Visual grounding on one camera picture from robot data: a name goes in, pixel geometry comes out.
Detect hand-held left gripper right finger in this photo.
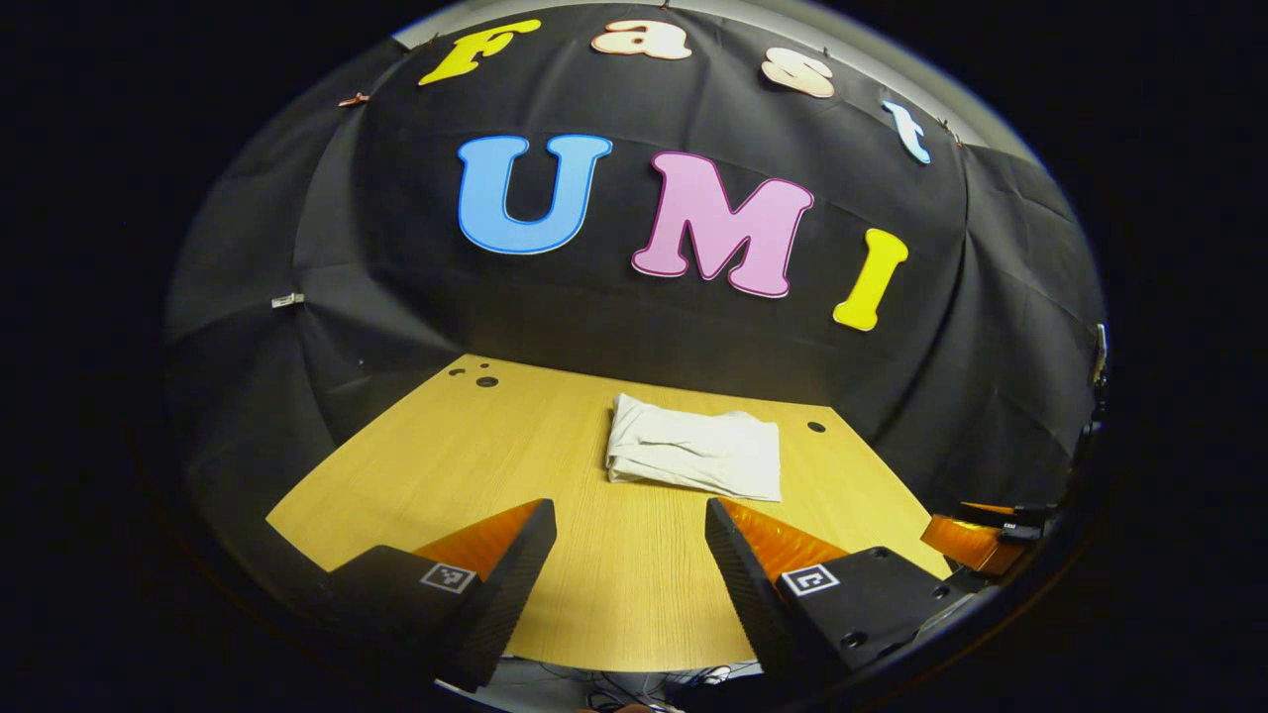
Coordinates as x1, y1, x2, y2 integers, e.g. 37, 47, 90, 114
704, 497, 987, 697

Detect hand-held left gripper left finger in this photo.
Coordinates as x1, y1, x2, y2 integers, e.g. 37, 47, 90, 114
322, 498, 559, 693

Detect white jeans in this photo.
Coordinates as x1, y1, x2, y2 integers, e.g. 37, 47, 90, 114
604, 392, 785, 504

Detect black backdrop cloth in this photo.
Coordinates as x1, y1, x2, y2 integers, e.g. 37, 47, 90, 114
163, 0, 1109, 595

